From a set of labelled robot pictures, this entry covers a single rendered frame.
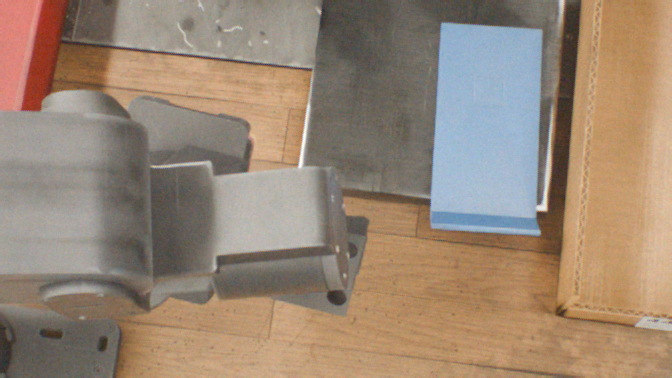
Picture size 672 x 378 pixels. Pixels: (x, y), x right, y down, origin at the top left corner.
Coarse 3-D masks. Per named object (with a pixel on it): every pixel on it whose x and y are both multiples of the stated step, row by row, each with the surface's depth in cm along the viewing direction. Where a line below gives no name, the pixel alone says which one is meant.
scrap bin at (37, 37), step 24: (0, 0) 92; (24, 0) 92; (48, 0) 87; (0, 24) 91; (24, 24) 91; (48, 24) 87; (0, 48) 91; (24, 48) 90; (48, 48) 88; (0, 72) 90; (24, 72) 84; (48, 72) 89; (0, 96) 90; (24, 96) 84
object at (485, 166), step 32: (448, 32) 88; (480, 32) 88; (512, 32) 88; (448, 64) 88; (480, 64) 88; (512, 64) 88; (448, 96) 87; (512, 96) 87; (448, 128) 86; (480, 128) 86; (512, 128) 86; (448, 160) 86; (480, 160) 86; (512, 160) 86; (448, 192) 85; (480, 192) 85; (512, 192) 85; (448, 224) 82; (480, 224) 82; (512, 224) 83
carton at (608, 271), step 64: (640, 0) 91; (576, 64) 90; (640, 64) 90; (576, 128) 86; (640, 128) 88; (576, 192) 82; (640, 192) 87; (576, 256) 79; (640, 256) 86; (640, 320) 83
